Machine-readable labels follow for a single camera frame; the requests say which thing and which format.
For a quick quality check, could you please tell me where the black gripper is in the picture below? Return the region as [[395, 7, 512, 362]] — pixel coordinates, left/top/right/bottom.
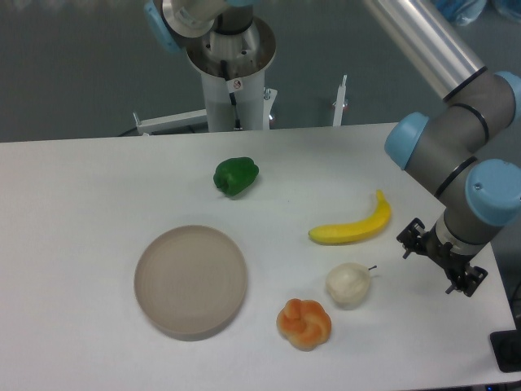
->
[[396, 217, 488, 297]]

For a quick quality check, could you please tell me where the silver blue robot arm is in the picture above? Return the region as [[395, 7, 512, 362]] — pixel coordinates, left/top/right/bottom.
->
[[143, 1, 520, 296]]

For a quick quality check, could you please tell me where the yellow banana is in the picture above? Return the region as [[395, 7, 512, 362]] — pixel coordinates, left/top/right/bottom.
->
[[308, 190, 392, 245]]

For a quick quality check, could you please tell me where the white pear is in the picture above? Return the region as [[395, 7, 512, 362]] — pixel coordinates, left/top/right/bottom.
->
[[326, 262, 376, 307]]

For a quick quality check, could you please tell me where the black device at table corner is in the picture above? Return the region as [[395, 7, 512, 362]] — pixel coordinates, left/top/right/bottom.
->
[[489, 330, 520, 373]]

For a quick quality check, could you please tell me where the orange knotted bread roll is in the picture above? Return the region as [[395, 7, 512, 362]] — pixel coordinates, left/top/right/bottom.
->
[[276, 298, 332, 351]]

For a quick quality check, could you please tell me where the green bell pepper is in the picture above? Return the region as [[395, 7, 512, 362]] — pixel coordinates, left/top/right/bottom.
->
[[212, 156, 260, 197]]

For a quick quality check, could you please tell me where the beige round plate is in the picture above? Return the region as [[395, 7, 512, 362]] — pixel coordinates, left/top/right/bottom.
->
[[134, 225, 248, 341]]

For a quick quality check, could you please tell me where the white upright frame post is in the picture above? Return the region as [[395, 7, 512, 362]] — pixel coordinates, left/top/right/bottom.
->
[[332, 74, 348, 127]]

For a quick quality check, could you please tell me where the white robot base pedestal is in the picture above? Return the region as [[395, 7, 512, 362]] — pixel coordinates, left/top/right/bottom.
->
[[187, 17, 276, 133]]

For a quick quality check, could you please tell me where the white metal frame bracket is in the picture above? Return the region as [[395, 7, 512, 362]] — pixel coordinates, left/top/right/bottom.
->
[[133, 109, 207, 135]]

